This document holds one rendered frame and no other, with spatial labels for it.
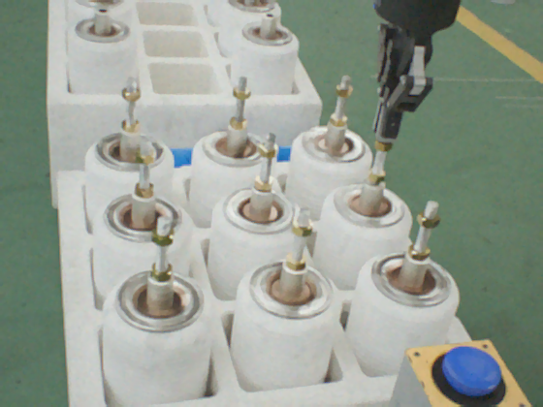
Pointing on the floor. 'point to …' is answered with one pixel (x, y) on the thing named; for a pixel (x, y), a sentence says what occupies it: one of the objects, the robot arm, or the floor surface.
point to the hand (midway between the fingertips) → (388, 119)
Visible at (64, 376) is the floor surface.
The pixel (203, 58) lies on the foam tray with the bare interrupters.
